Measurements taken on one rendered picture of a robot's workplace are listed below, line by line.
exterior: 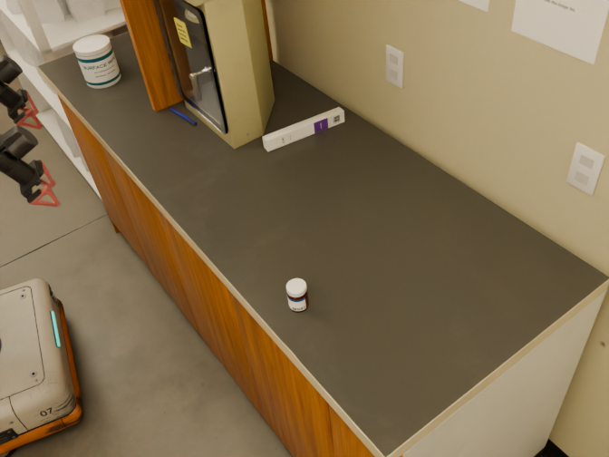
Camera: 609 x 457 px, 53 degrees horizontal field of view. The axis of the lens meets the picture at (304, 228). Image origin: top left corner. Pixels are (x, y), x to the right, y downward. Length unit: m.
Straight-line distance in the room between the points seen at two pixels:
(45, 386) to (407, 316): 1.40
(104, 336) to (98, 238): 0.63
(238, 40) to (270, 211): 0.49
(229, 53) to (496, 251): 0.90
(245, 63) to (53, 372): 1.29
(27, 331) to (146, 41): 1.18
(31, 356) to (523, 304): 1.73
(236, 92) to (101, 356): 1.35
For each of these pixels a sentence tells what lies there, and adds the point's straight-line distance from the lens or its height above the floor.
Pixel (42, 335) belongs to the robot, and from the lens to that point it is 2.54.
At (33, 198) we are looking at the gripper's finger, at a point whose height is 1.05.
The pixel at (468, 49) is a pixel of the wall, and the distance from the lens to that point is 1.62.
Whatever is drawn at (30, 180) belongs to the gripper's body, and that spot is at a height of 1.08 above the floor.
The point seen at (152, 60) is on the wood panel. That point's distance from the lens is 2.14.
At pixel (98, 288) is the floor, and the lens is 3.00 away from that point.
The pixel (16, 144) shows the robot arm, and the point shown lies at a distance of 1.77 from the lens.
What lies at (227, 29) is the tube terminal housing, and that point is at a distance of 1.78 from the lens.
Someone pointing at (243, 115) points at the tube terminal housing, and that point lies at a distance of 1.91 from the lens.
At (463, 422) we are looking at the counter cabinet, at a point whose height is 0.82.
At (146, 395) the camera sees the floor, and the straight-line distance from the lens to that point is 2.57.
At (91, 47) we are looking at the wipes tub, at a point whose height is 1.09.
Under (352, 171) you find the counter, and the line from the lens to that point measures 1.81.
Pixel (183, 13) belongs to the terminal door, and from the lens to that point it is 1.84.
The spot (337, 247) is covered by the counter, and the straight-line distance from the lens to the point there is 1.59.
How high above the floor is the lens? 2.09
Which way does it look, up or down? 44 degrees down
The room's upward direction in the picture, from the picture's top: 7 degrees counter-clockwise
